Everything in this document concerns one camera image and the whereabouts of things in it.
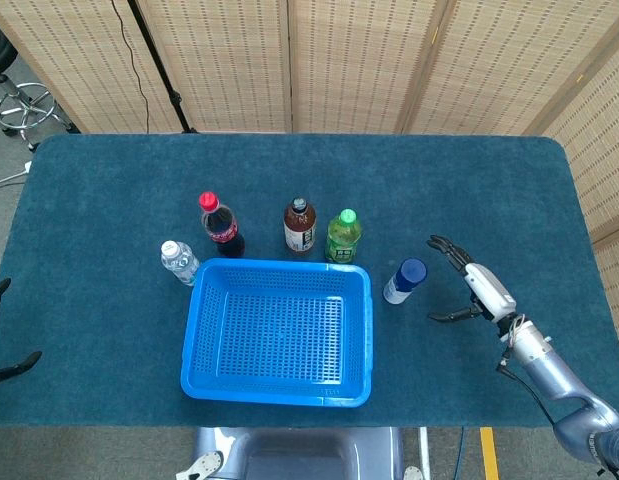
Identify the yellow floor tape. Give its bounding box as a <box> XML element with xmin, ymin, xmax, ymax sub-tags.
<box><xmin>479</xmin><ymin>427</ymin><xmax>500</xmax><ymax>480</ymax></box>

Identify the white bottle blue cap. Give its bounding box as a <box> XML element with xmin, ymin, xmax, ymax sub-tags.
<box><xmin>382</xmin><ymin>257</ymin><xmax>428</xmax><ymax>305</ymax></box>

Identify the black cap tea bottle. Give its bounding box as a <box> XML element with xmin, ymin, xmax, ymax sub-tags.
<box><xmin>283</xmin><ymin>196</ymin><xmax>318</xmax><ymax>255</ymax></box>

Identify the blue floor cable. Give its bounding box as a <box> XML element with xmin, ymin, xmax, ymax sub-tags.
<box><xmin>453</xmin><ymin>427</ymin><xmax>468</xmax><ymax>480</ymax></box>

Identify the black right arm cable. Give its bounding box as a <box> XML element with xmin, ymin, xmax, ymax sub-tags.
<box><xmin>495</xmin><ymin>355</ymin><xmax>560</xmax><ymax>430</ymax></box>

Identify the teal table mat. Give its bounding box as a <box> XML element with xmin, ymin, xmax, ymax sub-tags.
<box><xmin>0</xmin><ymin>133</ymin><xmax>619</xmax><ymax>429</ymax></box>

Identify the thin black hanging cable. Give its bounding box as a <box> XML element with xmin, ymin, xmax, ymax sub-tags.
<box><xmin>110</xmin><ymin>0</ymin><xmax>150</xmax><ymax>134</ymax></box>

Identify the red cap cola bottle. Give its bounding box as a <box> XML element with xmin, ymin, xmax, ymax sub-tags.
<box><xmin>198</xmin><ymin>191</ymin><xmax>246</xmax><ymax>259</ymax></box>

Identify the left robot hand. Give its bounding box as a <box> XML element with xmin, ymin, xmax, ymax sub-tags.
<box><xmin>0</xmin><ymin>272</ymin><xmax>43</xmax><ymax>387</ymax></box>

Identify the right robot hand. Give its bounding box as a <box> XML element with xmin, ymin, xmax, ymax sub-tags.
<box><xmin>426</xmin><ymin>234</ymin><xmax>518</xmax><ymax>325</ymax></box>

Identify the green cap drink bottle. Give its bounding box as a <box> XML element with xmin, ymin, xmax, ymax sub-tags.
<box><xmin>324</xmin><ymin>208</ymin><xmax>363</xmax><ymax>265</ymax></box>

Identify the black stool chrome base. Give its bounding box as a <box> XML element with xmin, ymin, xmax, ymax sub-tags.
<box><xmin>0</xmin><ymin>17</ymin><xmax>81</xmax><ymax>153</ymax></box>

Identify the grey robot torso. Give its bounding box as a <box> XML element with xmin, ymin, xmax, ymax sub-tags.
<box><xmin>176</xmin><ymin>427</ymin><xmax>425</xmax><ymax>480</ymax></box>

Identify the white table leg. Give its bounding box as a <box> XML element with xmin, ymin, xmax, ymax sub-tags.
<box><xmin>417</xmin><ymin>427</ymin><xmax>432</xmax><ymax>480</ymax></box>

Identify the black tripod stand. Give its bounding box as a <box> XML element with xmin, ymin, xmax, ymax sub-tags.
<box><xmin>127</xmin><ymin>0</ymin><xmax>199</xmax><ymax>134</ymax></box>

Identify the blue plastic basket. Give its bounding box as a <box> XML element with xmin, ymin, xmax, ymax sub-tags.
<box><xmin>180</xmin><ymin>257</ymin><xmax>374</xmax><ymax>408</ymax></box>

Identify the clear water bottle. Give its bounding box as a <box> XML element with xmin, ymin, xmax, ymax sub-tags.
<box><xmin>160</xmin><ymin>240</ymin><xmax>201</xmax><ymax>287</ymax></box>

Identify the bamboo folding screen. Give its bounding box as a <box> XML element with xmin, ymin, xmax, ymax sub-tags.
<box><xmin>0</xmin><ymin>0</ymin><xmax>619</xmax><ymax>351</ymax></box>

